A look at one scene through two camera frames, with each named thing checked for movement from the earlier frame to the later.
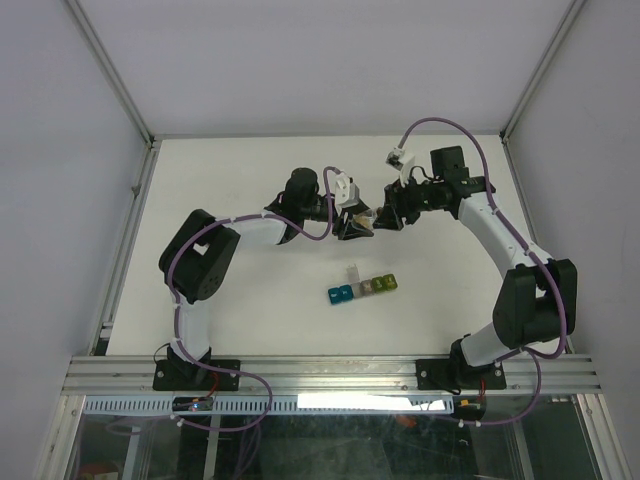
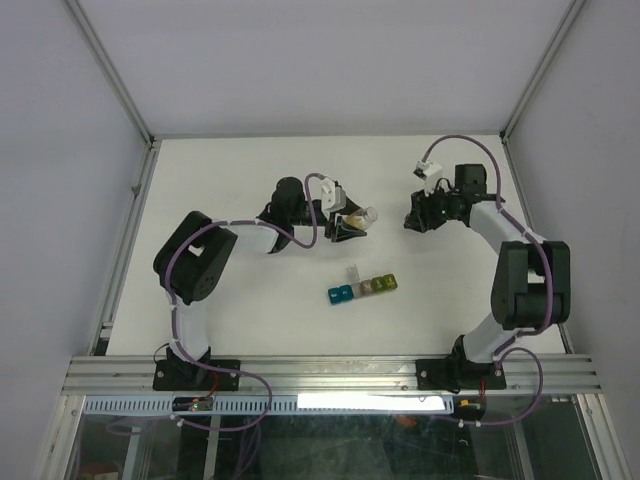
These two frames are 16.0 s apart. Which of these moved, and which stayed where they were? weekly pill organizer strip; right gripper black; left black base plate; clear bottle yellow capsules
Moved: right gripper black
Stayed: left black base plate; clear bottle yellow capsules; weekly pill organizer strip
